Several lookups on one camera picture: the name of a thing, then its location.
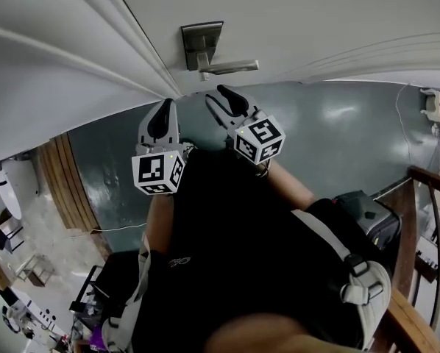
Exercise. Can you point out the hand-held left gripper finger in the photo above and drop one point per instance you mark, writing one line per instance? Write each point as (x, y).
(174, 131)
(144, 131)

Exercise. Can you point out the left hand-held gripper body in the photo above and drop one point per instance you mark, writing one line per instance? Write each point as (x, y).
(154, 169)

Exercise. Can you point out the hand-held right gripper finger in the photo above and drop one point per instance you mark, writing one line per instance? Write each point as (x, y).
(221, 114)
(242, 105)

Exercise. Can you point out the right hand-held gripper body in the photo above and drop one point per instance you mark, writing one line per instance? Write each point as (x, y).
(258, 138)

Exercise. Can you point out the person's left forearm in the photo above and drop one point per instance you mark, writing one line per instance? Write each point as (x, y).
(159, 223)

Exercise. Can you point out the white shoulder harness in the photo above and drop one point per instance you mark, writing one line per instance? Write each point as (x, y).
(367, 289)

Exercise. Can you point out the person's right forearm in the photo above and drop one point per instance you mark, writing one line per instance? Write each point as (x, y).
(290, 186)

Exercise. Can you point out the white panelled door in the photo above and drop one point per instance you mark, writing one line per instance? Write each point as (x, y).
(315, 20)

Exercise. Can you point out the person's left shoe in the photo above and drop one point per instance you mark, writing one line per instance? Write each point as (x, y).
(190, 148)

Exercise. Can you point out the wooden slatted platform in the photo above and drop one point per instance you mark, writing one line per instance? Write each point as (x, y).
(69, 182)

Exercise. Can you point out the person's black clothing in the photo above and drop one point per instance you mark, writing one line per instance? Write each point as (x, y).
(242, 234)

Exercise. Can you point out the black machine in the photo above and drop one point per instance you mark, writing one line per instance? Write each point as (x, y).
(113, 278)

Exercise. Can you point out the black suitcase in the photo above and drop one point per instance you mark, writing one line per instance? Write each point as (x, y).
(371, 215)

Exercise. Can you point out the large white toilet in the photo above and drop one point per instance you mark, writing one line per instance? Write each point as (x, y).
(14, 189)

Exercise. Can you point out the small stool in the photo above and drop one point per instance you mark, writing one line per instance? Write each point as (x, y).
(36, 276)

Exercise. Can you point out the wooden stair railing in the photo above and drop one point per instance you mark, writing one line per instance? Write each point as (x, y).
(404, 234)

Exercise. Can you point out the purple bag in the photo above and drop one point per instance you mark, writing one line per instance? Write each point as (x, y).
(96, 338)

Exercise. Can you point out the white box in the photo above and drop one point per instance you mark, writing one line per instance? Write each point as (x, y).
(39, 311)

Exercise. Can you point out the person's chin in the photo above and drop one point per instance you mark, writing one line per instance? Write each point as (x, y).
(271, 337)

